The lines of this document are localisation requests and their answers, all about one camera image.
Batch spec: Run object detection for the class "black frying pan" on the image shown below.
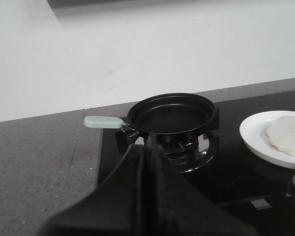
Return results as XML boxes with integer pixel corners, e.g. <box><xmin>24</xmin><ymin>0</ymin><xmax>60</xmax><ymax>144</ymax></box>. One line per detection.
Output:
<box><xmin>84</xmin><ymin>93</ymin><xmax>219</xmax><ymax>137</ymax></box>

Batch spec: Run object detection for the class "left black burner with grate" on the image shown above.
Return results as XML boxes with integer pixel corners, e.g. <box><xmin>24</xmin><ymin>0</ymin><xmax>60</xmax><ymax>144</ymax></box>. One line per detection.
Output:
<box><xmin>115</xmin><ymin>110</ymin><xmax>220</xmax><ymax>173</ymax></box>

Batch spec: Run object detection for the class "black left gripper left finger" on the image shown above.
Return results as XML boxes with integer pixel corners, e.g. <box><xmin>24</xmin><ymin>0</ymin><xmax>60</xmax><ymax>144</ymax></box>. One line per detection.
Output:
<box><xmin>38</xmin><ymin>145</ymin><xmax>145</xmax><ymax>236</ymax></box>

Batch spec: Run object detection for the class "white ceramic plate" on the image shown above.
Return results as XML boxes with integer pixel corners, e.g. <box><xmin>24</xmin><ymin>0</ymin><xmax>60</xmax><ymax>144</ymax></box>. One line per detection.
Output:
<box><xmin>239</xmin><ymin>111</ymin><xmax>295</xmax><ymax>170</ymax></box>

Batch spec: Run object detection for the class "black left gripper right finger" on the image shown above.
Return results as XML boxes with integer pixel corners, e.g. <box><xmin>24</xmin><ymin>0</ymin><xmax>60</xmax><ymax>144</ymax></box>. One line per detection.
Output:
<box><xmin>144</xmin><ymin>133</ymin><xmax>257</xmax><ymax>236</ymax></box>

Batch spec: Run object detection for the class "fried egg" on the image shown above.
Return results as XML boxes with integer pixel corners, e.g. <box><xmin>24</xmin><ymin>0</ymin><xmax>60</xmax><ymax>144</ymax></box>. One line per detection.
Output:
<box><xmin>266</xmin><ymin>116</ymin><xmax>295</xmax><ymax>156</ymax></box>

